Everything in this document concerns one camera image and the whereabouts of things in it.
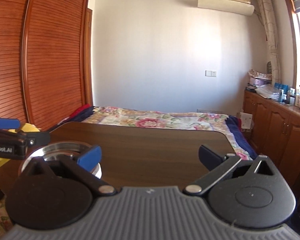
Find large steel bowl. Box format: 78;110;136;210
18;141;94;175

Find floral square plate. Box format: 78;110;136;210
91;163;102;179

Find floral bed blanket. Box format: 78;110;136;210
0;106;257;237

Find red and navy clothes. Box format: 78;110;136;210
58;104;94;125

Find wooden side cabinet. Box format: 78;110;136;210
243;91;300;196

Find wooden louvered wardrobe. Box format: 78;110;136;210
0;0;93;130

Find white air conditioner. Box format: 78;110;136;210
198;0;255;16

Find patterned window curtain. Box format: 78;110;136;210
257;0;281;84

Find white wall switch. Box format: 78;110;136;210
205;70;217;77

